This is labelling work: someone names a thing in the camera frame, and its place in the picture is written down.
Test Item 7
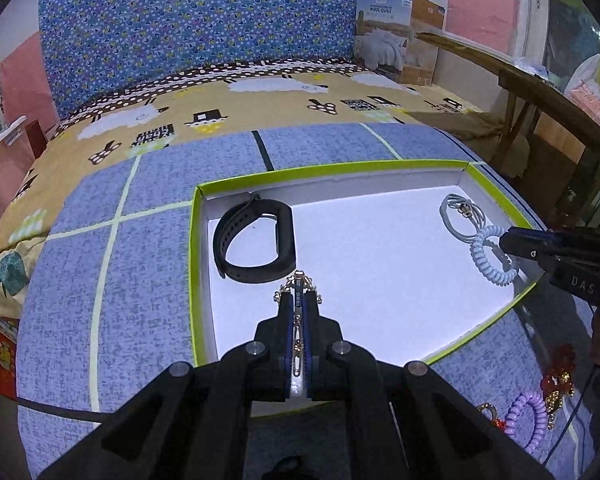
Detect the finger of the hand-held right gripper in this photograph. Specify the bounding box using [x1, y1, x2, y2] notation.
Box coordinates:
[498, 226, 556, 271]

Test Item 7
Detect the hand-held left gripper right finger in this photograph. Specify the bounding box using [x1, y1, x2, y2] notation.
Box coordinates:
[302, 291, 556, 480]

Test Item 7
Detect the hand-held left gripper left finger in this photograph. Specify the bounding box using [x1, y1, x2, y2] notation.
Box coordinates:
[37, 280, 298, 480]

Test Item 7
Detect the pale blue spiral hair tie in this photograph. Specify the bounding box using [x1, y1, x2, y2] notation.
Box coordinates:
[470, 225, 519, 287]

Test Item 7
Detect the gold chain bracelet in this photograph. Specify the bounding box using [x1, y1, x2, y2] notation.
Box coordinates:
[272, 270, 325, 378]

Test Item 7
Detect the white box with green rim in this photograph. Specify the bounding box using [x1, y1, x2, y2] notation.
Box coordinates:
[189, 159, 538, 418]

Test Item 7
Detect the red and gold brooch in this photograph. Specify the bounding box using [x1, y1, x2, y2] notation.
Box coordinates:
[541, 345, 577, 414]

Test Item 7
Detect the black watch band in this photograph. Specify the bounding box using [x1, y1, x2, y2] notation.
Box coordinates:
[213, 194, 297, 283]

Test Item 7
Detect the wooden bench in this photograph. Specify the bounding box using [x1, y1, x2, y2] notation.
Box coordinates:
[415, 32, 600, 217]

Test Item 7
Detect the plastic bag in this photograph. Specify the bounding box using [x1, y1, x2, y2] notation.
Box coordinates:
[562, 47, 600, 140]

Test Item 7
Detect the blue mat with pale lines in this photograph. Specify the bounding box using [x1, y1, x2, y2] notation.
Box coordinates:
[16, 122, 600, 480]

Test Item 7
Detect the cardboard quilt box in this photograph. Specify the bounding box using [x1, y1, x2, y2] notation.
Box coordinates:
[352, 0, 449, 86]

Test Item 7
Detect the yellow sheep print bedsheet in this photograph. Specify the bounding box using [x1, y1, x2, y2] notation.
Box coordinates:
[0, 57, 487, 321]

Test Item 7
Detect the pineapple print blanket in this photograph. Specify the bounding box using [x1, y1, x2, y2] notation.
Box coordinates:
[0, 240, 46, 317]

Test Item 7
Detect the blue floral headboard cushion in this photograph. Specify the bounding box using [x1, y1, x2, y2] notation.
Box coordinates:
[38, 0, 396, 122]

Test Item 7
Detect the grey hair tie with charm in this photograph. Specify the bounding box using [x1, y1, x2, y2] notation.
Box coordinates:
[439, 193, 487, 241]

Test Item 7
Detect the purple spiral hair tie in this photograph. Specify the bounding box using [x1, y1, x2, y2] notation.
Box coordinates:
[505, 392, 549, 453]

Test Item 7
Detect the gold ring with red charm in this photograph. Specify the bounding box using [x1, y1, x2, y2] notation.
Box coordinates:
[477, 402, 512, 434]

